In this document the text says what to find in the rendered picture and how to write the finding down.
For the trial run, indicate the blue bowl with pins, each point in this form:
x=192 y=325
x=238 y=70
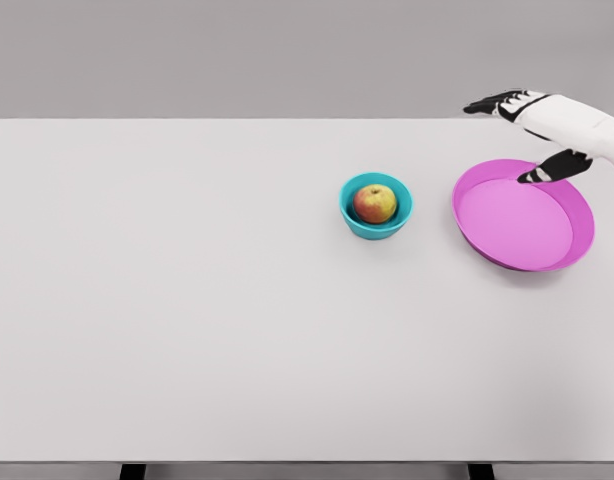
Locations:
x=354 y=220

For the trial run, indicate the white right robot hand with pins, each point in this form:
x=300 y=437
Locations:
x=557 y=117

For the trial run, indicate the pink plate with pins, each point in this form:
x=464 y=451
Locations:
x=517 y=220

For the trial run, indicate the red yellow apple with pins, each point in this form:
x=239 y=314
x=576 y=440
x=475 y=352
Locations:
x=375 y=204

